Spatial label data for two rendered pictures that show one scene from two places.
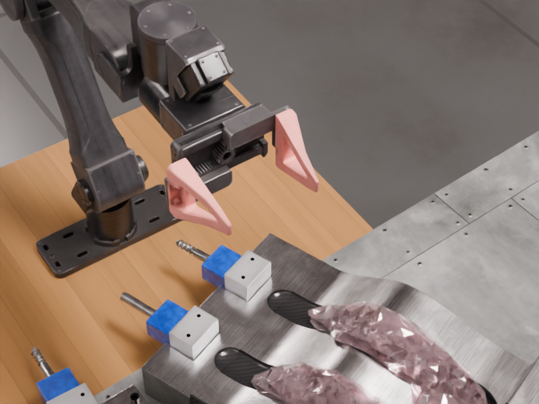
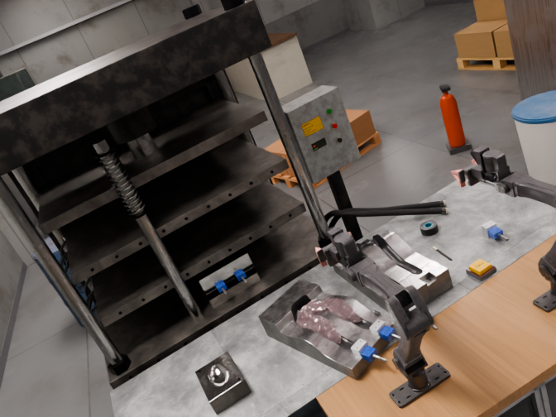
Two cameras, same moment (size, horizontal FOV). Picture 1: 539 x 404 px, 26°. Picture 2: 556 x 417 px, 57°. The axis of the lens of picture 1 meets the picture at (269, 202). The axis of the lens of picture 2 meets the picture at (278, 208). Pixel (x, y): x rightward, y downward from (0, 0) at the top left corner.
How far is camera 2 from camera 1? 2.31 m
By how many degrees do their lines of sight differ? 105
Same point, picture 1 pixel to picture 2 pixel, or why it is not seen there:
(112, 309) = not seen: hidden behind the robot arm
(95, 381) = not seen: hidden behind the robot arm
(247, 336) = (361, 333)
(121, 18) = (364, 267)
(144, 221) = (405, 387)
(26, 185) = (464, 405)
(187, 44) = (336, 229)
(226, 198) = (372, 406)
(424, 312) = (304, 334)
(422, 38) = not seen: outside the picture
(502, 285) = (278, 379)
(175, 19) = (339, 237)
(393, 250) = (310, 388)
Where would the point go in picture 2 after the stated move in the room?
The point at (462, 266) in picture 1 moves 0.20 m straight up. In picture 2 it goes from (289, 385) to (269, 345)
